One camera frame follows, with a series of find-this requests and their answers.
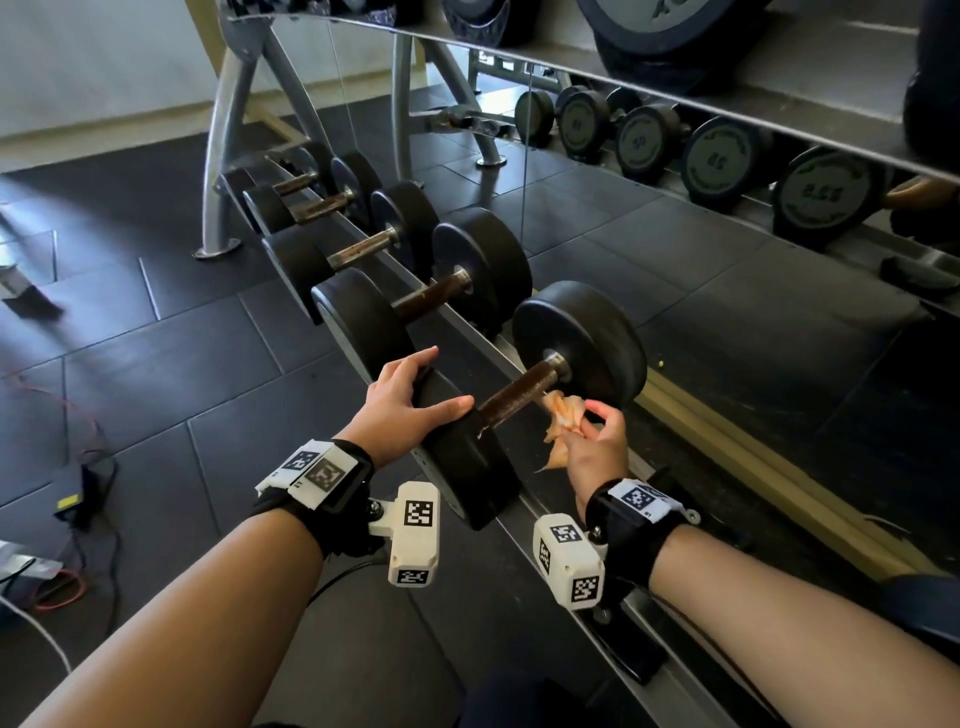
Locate person's right hand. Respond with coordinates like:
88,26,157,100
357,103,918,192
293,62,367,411
558,399,632,520

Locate person's left hand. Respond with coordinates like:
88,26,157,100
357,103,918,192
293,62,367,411
335,346,475,471

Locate orange cleaning cloth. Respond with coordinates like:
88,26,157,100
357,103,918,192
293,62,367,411
535,389,606,474

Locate large black dumbbell rusty handle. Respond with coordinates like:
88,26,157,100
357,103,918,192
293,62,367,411
414,281,648,533

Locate person's right forearm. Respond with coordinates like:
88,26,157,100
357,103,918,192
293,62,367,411
648,523,960,728

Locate person's left forearm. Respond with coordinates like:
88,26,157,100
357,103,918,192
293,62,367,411
21,510,325,728

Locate wooden mirror base strip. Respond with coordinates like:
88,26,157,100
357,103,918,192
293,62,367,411
636,367,929,583

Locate small black dumbbell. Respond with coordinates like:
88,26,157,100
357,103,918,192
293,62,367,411
220,141,339,198
241,152,384,238

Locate grey metal dumbbell rack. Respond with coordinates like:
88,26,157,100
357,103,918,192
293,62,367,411
192,0,960,728

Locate black power adapter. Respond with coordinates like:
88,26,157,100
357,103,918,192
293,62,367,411
50,460,105,527

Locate big black rubber dumbbell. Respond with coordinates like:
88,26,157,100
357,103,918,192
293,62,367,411
576,0,775,96
902,0,960,153

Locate white flat device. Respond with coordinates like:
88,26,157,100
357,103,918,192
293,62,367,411
0,539,66,585

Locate black right wrist strap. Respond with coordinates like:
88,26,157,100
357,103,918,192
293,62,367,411
584,478,703,610

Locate black wrist strap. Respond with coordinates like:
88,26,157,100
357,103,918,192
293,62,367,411
252,438,385,561
584,478,703,610

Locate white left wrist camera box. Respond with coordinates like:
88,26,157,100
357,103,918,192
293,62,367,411
367,480,443,590

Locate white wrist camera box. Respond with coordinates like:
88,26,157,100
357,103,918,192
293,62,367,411
532,513,608,613
367,480,443,590

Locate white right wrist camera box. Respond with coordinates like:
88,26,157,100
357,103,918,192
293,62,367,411
532,513,608,613

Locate black left wrist strap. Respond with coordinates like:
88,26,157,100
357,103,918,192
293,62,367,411
252,438,385,561

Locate black cable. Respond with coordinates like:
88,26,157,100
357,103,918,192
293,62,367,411
69,456,126,640

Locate red cable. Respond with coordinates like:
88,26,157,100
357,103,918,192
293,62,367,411
0,373,106,612

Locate grey metal bracket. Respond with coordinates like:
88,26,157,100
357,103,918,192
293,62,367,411
0,262,66,322

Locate white cable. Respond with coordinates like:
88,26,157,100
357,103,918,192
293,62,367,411
0,594,73,678

